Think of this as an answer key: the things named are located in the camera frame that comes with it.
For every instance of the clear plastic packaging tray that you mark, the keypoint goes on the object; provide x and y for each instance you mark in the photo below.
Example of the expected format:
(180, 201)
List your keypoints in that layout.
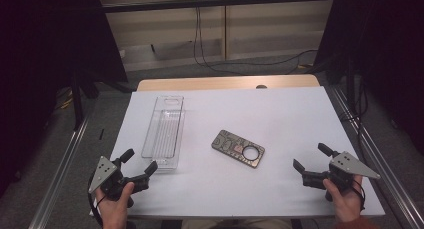
(165, 132)

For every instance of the person's lap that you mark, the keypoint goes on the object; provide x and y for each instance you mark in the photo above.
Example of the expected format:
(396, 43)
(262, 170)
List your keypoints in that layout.
(233, 225)

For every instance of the black metal stand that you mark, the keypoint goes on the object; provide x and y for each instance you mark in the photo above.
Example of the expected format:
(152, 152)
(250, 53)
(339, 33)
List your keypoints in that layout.
(77, 102)

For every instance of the wooden table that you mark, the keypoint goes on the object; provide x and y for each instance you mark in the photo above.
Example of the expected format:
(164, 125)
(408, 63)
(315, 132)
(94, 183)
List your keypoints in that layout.
(216, 83)

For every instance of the patterned phone case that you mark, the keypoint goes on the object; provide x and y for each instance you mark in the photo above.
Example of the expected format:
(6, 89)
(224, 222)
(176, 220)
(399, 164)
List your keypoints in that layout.
(230, 144)

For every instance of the person's right hand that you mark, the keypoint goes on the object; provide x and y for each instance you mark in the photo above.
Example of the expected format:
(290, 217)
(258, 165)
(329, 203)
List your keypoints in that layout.
(346, 205)

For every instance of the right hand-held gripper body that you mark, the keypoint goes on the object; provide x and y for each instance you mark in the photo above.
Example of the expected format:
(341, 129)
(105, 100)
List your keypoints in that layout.
(350, 165)

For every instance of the black curtain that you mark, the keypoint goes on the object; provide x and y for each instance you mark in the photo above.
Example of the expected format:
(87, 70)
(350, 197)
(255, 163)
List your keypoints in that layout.
(40, 55)
(393, 39)

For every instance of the metal floor rail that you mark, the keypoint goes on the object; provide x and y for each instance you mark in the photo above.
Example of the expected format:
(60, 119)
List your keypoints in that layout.
(63, 169)
(401, 202)

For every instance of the person's left hand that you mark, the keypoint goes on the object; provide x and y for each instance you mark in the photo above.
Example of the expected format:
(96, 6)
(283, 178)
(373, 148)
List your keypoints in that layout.
(115, 214)

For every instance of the black horizontal bar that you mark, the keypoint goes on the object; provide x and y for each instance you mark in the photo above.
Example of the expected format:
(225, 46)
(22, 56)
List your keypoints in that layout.
(166, 4)

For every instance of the white table mat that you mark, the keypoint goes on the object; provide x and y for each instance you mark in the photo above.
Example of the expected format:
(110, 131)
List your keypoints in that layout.
(233, 189)

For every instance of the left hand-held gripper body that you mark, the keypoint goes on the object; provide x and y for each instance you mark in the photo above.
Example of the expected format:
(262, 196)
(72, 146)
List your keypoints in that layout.
(103, 174)

